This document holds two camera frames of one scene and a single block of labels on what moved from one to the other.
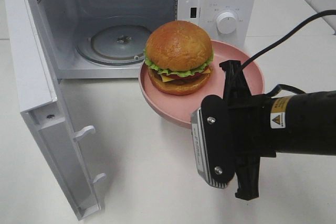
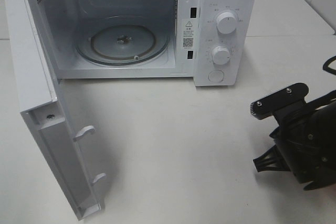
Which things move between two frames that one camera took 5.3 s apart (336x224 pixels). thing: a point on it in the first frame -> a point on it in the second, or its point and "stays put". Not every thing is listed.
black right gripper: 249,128 -> 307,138
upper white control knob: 226,22 stays put
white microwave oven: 42,103 stays put
